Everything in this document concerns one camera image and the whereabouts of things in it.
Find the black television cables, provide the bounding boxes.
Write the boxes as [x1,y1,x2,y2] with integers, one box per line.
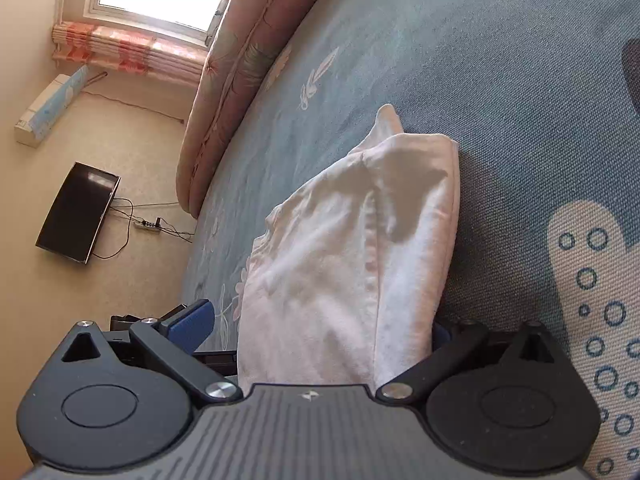
[95,197,196,261]

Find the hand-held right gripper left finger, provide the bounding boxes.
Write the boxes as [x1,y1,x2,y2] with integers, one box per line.
[61,299,242,404]

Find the thin air conditioner cable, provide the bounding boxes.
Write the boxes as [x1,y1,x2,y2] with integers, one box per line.
[80,72,187,125]

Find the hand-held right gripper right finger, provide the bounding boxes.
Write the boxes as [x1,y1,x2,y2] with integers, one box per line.
[377,319,571,405]

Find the white long-sleeved shirt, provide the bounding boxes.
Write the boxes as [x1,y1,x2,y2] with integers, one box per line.
[234,104,461,396]

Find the pink floral curtain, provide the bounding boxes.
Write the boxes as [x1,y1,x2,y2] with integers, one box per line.
[51,20,208,87]

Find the white air conditioner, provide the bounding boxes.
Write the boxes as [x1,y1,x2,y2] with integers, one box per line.
[13,64,91,148]

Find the black wall television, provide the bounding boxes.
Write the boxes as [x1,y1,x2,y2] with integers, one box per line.
[35,161,122,265]

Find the pink floral quilt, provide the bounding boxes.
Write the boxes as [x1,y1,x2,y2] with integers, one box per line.
[176,0,351,218]

